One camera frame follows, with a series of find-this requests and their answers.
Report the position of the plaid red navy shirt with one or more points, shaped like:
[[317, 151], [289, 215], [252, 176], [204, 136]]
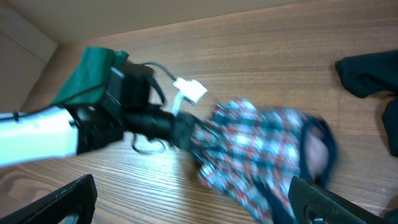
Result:
[[252, 155]]

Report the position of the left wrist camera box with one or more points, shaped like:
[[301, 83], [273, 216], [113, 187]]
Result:
[[128, 89]]

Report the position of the black garment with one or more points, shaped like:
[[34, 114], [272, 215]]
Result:
[[368, 74]]

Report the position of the folded green cloth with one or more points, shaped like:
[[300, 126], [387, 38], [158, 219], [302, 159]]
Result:
[[87, 83]]

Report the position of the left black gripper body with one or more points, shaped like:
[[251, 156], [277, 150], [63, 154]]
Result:
[[157, 124]]

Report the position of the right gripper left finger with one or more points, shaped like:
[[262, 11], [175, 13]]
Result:
[[72, 203]]

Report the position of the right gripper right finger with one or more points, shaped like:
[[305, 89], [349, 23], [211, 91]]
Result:
[[313, 204]]

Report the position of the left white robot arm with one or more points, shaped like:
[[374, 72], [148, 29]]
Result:
[[68, 130]]

